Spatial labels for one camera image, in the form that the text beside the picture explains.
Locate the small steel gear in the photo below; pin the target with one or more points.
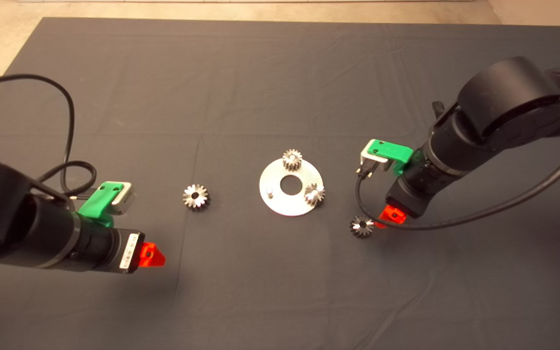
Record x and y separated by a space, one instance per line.
314 194
360 226
291 159

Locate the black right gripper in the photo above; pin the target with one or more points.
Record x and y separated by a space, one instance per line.
411 194

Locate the large steel gear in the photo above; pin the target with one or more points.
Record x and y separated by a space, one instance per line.
196 197

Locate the silver right camera box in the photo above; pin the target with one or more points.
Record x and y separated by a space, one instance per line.
370 160

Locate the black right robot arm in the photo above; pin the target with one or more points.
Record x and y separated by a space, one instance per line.
513 97

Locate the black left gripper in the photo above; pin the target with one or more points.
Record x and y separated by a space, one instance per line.
100 248

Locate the dark grey table cloth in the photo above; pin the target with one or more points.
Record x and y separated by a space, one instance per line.
280 73

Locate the green right camera mount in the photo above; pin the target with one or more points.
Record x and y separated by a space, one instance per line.
392 153

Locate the silver camera box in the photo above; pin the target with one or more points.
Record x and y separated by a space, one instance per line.
124 201
370 160

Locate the green left camera mount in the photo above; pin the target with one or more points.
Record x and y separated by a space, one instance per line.
96 206

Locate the round metal plate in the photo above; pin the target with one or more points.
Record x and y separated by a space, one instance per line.
289 204

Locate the silver left camera box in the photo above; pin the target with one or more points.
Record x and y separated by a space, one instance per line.
124 201

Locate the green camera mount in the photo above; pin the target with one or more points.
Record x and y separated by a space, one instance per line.
96 206
392 153

